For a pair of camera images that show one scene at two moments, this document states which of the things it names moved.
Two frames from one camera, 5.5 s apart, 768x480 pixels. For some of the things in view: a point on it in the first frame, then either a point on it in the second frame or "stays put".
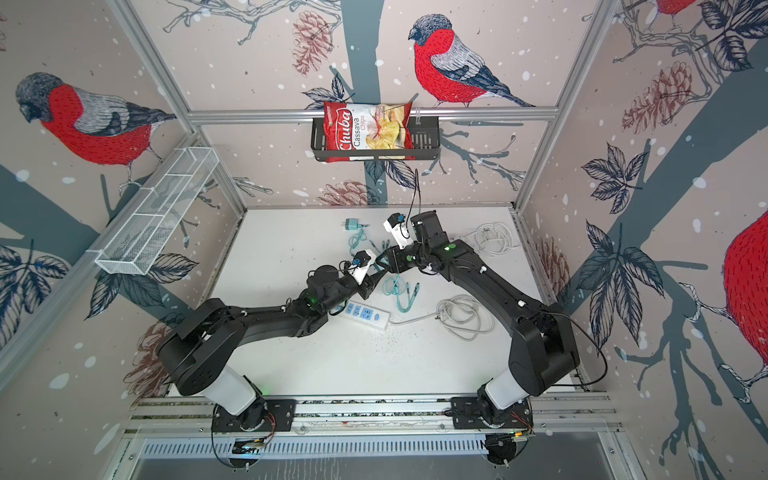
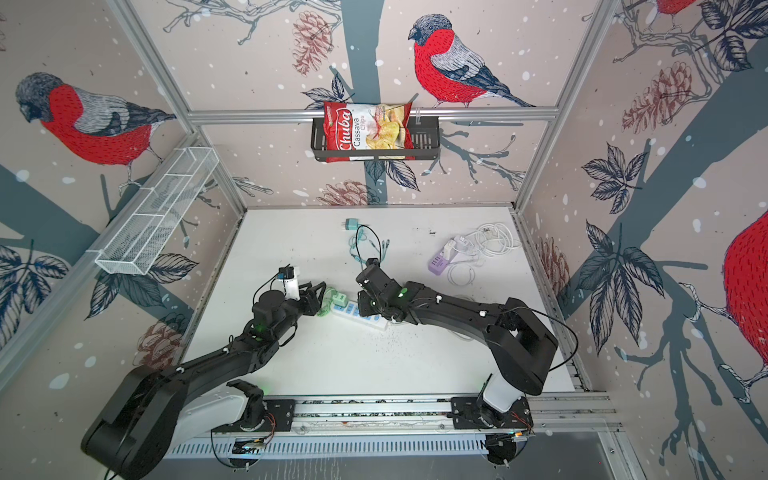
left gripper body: (347, 289) -> (308, 305)
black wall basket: (426, 138) stays put
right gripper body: (410, 259) -> (368, 308)
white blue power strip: (364, 313) stays put
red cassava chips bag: (368, 131) stays put
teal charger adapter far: (352, 224) stays put
